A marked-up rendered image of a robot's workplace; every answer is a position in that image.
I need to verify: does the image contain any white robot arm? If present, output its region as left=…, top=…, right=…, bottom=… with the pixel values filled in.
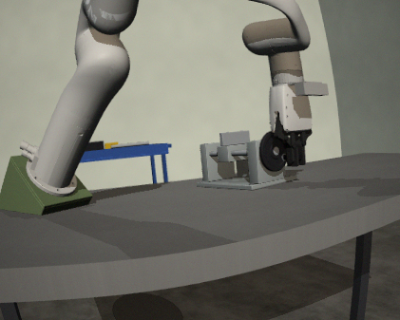
left=20, top=0, right=329, bottom=197

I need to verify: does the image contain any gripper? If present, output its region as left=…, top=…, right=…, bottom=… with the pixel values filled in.
left=269, top=83, right=313, bottom=166

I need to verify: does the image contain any grey clamp slide with handwheel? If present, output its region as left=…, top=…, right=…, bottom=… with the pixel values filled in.
left=197, top=131, right=297, bottom=190

